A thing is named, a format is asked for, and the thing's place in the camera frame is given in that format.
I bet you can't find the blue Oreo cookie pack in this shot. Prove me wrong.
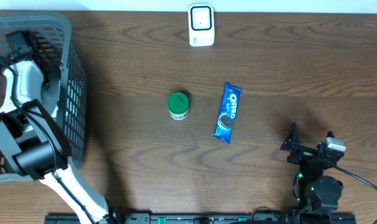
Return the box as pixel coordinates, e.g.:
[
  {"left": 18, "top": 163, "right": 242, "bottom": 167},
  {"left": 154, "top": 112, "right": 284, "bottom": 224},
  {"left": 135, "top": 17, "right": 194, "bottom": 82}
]
[{"left": 214, "top": 83, "right": 242, "bottom": 144}]

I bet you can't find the green lid seasoning jar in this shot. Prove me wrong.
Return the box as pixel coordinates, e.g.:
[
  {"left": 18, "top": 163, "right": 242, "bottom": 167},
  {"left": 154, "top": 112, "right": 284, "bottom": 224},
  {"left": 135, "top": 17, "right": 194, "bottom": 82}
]
[{"left": 167, "top": 92, "right": 189, "bottom": 121}]

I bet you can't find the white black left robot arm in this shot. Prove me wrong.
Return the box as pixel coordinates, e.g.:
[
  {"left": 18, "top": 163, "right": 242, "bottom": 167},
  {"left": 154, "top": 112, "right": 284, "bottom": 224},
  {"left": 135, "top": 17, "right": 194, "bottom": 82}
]
[{"left": 0, "top": 29, "right": 121, "bottom": 223}]

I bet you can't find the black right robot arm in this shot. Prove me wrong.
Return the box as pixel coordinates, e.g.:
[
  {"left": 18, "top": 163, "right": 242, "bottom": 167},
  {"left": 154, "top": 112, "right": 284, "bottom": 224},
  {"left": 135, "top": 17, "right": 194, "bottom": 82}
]
[{"left": 281, "top": 123, "right": 346, "bottom": 223}]

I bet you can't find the white barcode scanner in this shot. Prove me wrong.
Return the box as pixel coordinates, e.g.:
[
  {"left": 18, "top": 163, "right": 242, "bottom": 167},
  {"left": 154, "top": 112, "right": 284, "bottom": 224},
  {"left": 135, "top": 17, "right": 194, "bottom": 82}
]
[{"left": 188, "top": 4, "right": 215, "bottom": 47}]

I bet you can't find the grey plastic basket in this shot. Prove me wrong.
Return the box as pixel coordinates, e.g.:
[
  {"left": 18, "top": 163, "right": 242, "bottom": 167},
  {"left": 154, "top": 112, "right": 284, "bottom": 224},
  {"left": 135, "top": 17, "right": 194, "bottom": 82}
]
[{"left": 0, "top": 12, "right": 87, "bottom": 169}]

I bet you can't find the black right camera cable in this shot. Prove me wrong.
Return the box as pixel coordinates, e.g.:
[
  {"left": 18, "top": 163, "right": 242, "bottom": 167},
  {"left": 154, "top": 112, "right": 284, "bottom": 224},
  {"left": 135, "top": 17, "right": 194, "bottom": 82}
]
[{"left": 319, "top": 149, "right": 377, "bottom": 224}]

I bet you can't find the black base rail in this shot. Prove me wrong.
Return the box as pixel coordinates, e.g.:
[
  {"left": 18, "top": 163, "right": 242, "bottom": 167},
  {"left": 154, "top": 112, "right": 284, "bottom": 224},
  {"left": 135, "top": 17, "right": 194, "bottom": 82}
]
[{"left": 45, "top": 212, "right": 357, "bottom": 224}]

